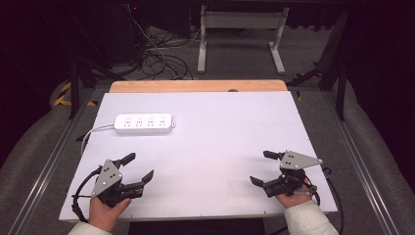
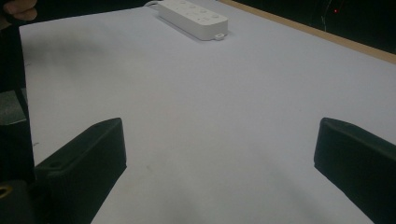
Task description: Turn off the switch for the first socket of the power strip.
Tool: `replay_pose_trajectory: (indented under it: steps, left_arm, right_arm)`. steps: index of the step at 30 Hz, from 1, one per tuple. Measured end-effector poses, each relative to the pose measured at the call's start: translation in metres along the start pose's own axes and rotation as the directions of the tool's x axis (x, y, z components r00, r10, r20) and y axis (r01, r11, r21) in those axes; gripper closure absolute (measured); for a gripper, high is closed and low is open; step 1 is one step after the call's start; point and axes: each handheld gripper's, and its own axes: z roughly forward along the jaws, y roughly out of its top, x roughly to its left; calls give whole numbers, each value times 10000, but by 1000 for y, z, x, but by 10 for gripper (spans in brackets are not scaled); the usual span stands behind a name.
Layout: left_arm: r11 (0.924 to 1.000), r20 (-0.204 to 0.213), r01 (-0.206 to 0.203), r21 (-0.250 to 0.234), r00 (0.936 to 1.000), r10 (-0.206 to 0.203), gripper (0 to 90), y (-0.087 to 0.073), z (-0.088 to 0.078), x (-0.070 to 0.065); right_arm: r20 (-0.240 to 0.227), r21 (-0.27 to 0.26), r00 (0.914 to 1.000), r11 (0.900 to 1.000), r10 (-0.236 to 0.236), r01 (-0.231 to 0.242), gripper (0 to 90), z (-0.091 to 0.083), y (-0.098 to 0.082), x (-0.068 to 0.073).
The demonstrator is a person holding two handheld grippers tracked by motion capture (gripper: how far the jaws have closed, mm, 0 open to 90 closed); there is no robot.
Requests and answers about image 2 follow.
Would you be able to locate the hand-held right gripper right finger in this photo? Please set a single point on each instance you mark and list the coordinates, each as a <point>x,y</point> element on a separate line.
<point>358,161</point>

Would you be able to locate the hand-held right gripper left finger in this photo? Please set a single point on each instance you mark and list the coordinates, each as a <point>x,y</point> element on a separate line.
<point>84,161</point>

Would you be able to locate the white power strip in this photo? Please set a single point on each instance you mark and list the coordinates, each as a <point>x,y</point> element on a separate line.
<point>194,18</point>

